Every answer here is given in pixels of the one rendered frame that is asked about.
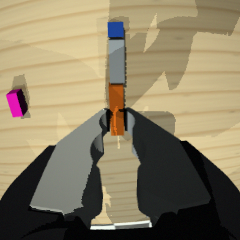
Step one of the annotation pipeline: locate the small dark blue block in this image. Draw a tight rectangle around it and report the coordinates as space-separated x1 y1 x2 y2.
107 22 124 37

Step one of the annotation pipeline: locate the magenta block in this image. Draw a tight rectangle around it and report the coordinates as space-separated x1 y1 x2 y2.
6 89 27 117

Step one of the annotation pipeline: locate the orange rod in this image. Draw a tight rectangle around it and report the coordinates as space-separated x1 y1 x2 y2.
108 82 124 136

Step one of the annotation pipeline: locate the grey rod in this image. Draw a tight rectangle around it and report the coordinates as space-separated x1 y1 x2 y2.
109 38 125 83

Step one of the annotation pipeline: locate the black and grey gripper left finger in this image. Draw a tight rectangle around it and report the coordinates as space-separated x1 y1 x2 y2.
0 108 110 240

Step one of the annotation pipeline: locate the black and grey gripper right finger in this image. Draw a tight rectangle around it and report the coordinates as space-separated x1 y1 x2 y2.
123 107 240 240

